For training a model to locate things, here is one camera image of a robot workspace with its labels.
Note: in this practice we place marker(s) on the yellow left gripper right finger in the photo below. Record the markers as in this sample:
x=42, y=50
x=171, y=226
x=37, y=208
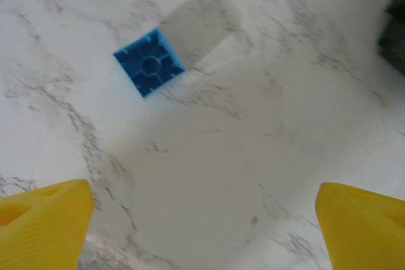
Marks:
x=364, y=229

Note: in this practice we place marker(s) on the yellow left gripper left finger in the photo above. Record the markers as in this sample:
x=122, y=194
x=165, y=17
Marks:
x=41, y=229

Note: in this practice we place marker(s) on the black plastic bin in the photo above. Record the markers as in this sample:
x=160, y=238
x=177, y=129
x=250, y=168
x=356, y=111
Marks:
x=395, y=36

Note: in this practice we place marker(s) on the square blue lego brick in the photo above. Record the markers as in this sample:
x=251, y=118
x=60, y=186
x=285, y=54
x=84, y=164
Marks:
x=148, y=64

